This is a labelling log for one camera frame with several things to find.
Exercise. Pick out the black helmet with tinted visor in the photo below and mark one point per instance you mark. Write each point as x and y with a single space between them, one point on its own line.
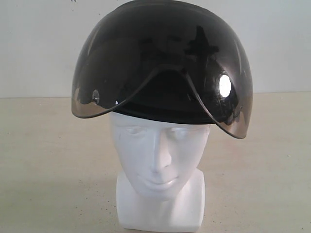
167 61

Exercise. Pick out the white mannequin head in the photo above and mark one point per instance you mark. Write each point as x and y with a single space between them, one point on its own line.
160 188

